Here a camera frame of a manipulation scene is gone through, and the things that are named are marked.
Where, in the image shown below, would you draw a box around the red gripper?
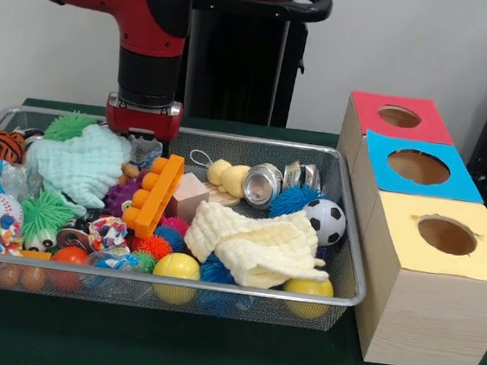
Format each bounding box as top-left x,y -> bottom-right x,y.
101,92 -> 185,160

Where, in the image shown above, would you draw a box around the yellow plush duck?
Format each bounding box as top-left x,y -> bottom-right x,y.
204,158 -> 253,199

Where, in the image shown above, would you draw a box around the mint green waffle cloth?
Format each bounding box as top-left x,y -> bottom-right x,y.
20,117 -> 136,213

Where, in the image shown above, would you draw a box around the cream waffle cloth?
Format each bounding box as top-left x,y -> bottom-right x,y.
179,198 -> 338,297

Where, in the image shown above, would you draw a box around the silver mesh bin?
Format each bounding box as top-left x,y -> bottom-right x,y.
0,103 -> 383,338

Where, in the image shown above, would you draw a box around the wooden box three holes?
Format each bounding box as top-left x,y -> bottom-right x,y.
314,88 -> 487,365

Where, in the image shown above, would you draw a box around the orange toy building block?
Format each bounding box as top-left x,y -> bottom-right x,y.
119,149 -> 186,243

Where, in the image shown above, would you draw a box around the plain wooden block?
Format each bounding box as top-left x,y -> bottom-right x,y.
167,170 -> 215,226

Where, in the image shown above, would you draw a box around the silver metal can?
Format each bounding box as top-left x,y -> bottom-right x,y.
240,160 -> 286,212

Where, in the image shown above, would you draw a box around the yellow seamed ball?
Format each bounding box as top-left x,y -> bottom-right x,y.
148,250 -> 204,308

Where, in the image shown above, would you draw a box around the black white soccer ball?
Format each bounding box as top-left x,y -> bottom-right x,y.
300,196 -> 350,250

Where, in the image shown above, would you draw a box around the plain yellow ball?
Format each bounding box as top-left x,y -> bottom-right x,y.
280,275 -> 337,323

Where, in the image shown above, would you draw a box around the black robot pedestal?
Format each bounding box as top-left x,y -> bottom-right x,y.
175,0 -> 334,133

